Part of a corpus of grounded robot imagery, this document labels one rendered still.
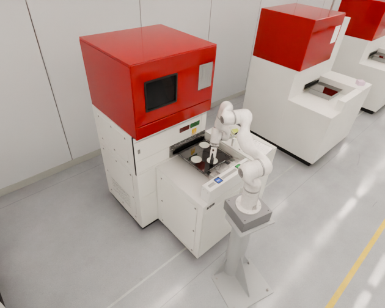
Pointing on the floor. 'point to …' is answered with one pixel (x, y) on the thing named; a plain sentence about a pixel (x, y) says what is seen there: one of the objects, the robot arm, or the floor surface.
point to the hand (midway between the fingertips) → (211, 162)
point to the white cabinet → (194, 215)
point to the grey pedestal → (240, 271)
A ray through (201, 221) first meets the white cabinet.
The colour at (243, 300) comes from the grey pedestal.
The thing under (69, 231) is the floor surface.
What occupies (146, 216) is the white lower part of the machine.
